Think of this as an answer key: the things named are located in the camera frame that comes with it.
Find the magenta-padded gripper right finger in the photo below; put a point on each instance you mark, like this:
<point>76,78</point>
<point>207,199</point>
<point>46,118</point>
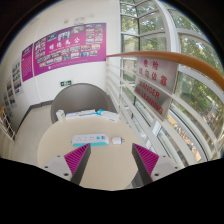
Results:
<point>146,160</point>

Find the grey round-backed chair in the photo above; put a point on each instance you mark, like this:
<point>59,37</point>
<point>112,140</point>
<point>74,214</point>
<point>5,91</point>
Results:
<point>81,98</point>

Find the large flat white blue box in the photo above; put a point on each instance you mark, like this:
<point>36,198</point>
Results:
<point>108,115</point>

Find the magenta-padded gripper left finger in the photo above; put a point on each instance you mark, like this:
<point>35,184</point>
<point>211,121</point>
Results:
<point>77,159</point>

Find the flat white and blue box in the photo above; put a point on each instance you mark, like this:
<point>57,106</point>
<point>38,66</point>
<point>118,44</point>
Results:
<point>73,115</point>
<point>88,113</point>

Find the small white charger block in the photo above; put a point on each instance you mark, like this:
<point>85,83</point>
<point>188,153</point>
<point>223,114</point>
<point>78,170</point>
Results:
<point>116,140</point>

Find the silver warning sign red lettering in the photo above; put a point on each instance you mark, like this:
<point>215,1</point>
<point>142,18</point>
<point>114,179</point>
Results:
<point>155,88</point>

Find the white railing with wooden handrail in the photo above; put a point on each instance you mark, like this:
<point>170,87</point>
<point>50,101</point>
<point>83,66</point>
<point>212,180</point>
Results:
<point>166,56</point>

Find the narrow magenta text poster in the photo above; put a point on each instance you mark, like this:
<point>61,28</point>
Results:
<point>27,62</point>

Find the small upright white carton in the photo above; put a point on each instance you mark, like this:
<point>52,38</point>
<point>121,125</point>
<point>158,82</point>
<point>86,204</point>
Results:
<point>60,115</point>

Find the green exit sign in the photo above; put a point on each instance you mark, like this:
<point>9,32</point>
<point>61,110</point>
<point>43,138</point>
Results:
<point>66,83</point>

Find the white wall photo panel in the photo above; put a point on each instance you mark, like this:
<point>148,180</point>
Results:
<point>9,93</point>
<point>16,76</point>

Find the large magenta photo poster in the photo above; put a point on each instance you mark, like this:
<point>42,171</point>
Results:
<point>70,48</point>

